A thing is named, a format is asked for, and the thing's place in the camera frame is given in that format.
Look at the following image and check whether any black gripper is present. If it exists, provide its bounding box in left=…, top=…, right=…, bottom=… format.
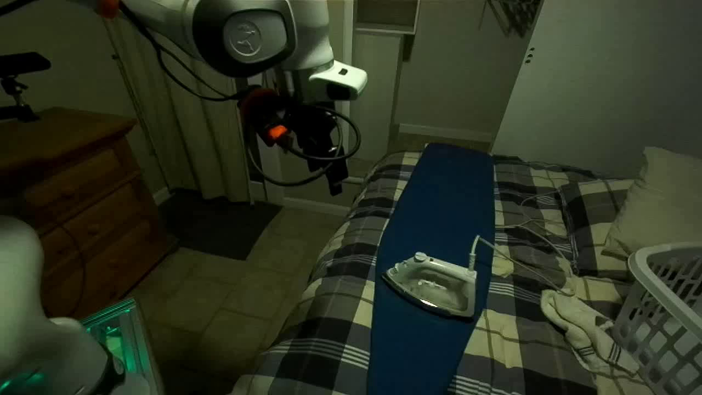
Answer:
left=288, top=105, right=348, bottom=195

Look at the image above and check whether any white steam iron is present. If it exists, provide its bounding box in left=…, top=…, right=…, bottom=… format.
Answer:
left=384, top=252, right=479, bottom=317

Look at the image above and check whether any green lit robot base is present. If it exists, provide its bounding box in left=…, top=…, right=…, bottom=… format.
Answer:
left=0, top=296, right=167, bottom=395

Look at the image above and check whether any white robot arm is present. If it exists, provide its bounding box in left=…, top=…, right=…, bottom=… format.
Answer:
left=0, top=0, right=338, bottom=395

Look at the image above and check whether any blue ironing board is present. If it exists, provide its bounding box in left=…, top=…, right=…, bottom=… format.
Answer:
left=367, top=142, right=496, bottom=395

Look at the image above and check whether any dark floor mat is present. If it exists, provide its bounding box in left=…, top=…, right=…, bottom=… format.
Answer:
left=157, top=188, right=278, bottom=259

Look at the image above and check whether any beige curtain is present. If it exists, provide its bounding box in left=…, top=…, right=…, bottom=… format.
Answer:
left=103, top=15, right=251, bottom=201

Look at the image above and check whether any plaid bed comforter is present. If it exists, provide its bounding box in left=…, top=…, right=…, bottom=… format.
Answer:
left=230, top=149, right=654, bottom=395

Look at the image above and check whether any plaid pillow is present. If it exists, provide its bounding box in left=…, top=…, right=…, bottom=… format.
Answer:
left=560, top=179, right=632, bottom=278

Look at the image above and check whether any wooden dresser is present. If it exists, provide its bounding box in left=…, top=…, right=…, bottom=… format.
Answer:
left=0, top=108, right=174, bottom=317

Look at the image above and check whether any white closet door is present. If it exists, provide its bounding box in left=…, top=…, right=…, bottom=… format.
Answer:
left=493, top=0, right=702, bottom=177

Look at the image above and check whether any cream towel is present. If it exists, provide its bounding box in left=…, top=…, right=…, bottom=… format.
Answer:
left=540, top=290, right=641, bottom=374

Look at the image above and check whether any beige pillow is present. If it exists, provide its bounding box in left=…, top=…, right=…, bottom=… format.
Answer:
left=605, top=146, right=702, bottom=256

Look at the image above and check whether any white laundry basket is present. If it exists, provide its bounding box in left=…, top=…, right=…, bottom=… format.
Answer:
left=614, top=241, right=702, bottom=395

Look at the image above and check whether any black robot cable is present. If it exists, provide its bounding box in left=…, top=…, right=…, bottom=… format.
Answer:
left=123, top=7, right=364, bottom=188

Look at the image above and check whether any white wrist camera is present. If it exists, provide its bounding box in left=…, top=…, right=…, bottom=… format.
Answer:
left=309, top=62, right=368, bottom=101

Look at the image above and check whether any white iron cord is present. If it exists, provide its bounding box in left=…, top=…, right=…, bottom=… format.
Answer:
left=468, top=210, right=579, bottom=272

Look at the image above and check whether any black camera stand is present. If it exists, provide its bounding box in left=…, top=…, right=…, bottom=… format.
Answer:
left=0, top=53, right=51, bottom=122

